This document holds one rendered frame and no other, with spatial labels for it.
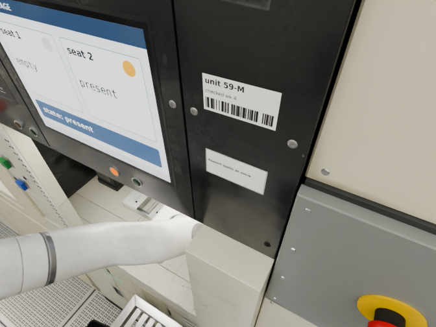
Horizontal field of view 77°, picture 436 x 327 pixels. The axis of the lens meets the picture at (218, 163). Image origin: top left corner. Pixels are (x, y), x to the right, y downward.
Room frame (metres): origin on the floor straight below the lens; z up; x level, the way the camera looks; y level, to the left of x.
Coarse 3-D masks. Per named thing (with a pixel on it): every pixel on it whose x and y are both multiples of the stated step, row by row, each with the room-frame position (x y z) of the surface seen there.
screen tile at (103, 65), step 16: (64, 48) 0.33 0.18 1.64; (80, 48) 0.31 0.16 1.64; (96, 48) 0.30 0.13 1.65; (80, 64) 0.32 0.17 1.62; (96, 64) 0.30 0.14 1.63; (112, 64) 0.29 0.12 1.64; (96, 80) 0.31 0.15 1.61; (112, 80) 0.29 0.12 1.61; (128, 80) 0.28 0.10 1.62; (144, 80) 0.27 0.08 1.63; (96, 96) 0.31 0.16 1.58; (128, 96) 0.28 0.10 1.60; (144, 96) 0.27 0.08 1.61; (96, 112) 0.32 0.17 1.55; (112, 112) 0.30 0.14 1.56; (128, 112) 0.29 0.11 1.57; (144, 112) 0.27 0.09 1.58; (128, 128) 0.29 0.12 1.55; (144, 128) 0.28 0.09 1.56
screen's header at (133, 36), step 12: (0, 0) 0.37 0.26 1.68; (12, 12) 0.37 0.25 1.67; (24, 12) 0.35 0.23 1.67; (36, 12) 0.34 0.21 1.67; (48, 12) 0.33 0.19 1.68; (60, 12) 0.32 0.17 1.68; (60, 24) 0.32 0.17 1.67; (72, 24) 0.31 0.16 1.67; (84, 24) 0.30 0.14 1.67; (96, 24) 0.29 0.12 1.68; (108, 24) 0.28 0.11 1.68; (108, 36) 0.29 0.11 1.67; (120, 36) 0.28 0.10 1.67; (132, 36) 0.27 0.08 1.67; (144, 48) 0.26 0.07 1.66
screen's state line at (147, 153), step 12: (48, 108) 0.38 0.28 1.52; (60, 120) 0.37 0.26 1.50; (72, 120) 0.35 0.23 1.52; (84, 120) 0.34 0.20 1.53; (84, 132) 0.34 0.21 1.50; (96, 132) 0.33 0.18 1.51; (108, 132) 0.31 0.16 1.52; (108, 144) 0.32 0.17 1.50; (120, 144) 0.31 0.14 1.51; (132, 144) 0.29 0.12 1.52; (144, 144) 0.28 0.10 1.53; (144, 156) 0.28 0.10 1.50; (156, 156) 0.27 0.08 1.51
